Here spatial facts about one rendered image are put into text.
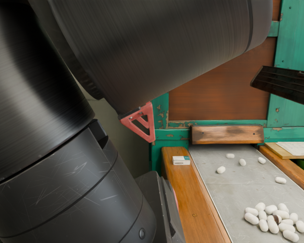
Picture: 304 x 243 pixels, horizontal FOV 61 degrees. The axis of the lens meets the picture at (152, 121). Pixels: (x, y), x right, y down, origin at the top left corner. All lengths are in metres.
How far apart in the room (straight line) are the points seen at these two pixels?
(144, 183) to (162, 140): 0.95
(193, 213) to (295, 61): 0.78
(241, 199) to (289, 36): 0.67
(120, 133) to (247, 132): 1.06
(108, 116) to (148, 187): 1.75
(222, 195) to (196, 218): 0.18
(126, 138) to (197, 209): 1.30
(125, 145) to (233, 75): 1.10
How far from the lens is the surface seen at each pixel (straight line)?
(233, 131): 1.11
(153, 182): 0.16
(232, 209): 0.79
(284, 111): 1.24
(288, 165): 1.06
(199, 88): 1.09
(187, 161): 0.94
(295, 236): 0.72
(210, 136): 1.08
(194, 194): 0.78
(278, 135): 1.25
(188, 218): 0.69
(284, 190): 0.94
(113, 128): 1.92
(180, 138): 1.11
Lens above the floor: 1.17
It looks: 16 degrees down
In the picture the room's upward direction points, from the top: straight up
